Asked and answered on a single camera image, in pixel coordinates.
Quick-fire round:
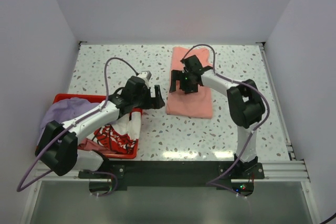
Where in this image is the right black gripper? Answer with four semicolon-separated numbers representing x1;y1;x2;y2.
169;70;198;94

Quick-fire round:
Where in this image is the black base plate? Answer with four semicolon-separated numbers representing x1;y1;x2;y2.
78;161;265;193

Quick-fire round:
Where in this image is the aluminium frame rail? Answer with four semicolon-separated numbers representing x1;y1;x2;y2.
19;140;320;224

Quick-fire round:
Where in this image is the white red printed t shirt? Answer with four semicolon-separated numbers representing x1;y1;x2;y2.
87;109;142;159

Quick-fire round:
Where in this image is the red plastic bin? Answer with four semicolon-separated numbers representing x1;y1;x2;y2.
40;93;142;159

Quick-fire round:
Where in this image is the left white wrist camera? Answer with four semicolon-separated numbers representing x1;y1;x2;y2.
137;71;152;86

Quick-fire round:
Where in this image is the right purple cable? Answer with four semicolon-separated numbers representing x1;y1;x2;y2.
180;44;271;192

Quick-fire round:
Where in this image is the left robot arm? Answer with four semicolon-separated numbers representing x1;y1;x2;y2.
35;76;165;178

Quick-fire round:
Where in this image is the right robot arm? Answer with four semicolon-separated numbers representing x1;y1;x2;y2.
169;55;269;179

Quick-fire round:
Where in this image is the lavender t shirt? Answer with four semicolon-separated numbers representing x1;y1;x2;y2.
39;98;99;137

